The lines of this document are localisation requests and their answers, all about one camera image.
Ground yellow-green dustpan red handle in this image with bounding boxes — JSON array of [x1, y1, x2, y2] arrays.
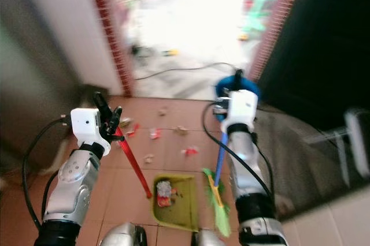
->
[[114, 128, 201, 233]]

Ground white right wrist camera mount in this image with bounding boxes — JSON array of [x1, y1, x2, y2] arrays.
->
[[224, 89, 259, 135]]

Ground blue plastic bucket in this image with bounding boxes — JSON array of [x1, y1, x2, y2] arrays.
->
[[214, 75, 261, 121]]

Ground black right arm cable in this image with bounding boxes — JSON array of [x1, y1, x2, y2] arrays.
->
[[202, 102, 273, 202]]

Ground blue-handled broom green bristles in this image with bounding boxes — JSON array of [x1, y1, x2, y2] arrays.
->
[[202, 68, 245, 238]]

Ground silver robot right leg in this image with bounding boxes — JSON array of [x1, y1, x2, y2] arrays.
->
[[189, 229, 218, 246]]

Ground white metal rack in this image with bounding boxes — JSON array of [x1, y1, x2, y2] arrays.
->
[[305, 107, 370, 182]]

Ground green plastic chair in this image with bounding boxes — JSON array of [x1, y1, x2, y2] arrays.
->
[[242, 0, 283, 34]]

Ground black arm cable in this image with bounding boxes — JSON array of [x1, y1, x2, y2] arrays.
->
[[23, 117, 75, 233], [202, 102, 273, 202]]

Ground silver robot leg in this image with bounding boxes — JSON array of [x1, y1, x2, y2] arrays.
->
[[189, 229, 218, 246], [101, 222, 147, 246]]

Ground black floor cable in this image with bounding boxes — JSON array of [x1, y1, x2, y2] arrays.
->
[[133, 62, 238, 83]]

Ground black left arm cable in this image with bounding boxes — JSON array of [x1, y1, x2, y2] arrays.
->
[[23, 117, 75, 233]]

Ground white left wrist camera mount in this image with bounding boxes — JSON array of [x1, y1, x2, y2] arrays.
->
[[71, 107, 110, 156]]

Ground silver robot left leg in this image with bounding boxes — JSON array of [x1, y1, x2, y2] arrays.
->
[[101, 222, 147, 246]]

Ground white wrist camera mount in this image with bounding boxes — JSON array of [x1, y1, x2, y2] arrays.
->
[[224, 89, 259, 135], [71, 107, 110, 156]]

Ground white red crumpled wrapper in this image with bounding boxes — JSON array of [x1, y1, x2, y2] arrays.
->
[[156, 180, 177, 208]]

